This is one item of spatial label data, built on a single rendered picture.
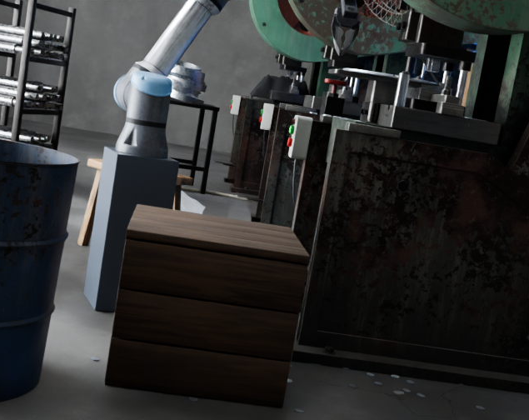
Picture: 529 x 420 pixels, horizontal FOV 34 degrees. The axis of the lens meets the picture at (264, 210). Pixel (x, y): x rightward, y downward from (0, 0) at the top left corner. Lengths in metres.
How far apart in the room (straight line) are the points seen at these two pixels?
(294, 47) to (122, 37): 3.82
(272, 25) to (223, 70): 3.58
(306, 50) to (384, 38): 1.75
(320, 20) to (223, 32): 5.29
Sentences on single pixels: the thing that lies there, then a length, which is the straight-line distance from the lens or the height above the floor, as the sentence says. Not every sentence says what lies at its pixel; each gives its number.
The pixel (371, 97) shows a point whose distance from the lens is 2.53.
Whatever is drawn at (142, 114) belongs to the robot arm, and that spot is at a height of 0.56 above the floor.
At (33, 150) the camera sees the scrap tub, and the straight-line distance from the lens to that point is 2.02.
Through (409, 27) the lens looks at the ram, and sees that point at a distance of 2.54.
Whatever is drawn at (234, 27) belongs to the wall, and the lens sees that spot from 9.14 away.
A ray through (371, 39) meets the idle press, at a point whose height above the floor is 0.99.
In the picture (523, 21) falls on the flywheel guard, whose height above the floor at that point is 0.95.
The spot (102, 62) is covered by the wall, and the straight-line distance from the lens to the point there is 9.17.
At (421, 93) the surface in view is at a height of 0.75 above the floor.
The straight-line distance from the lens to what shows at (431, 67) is 2.58.
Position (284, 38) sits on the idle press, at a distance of 5.59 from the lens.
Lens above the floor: 0.68
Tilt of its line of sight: 8 degrees down
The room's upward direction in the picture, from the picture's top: 10 degrees clockwise
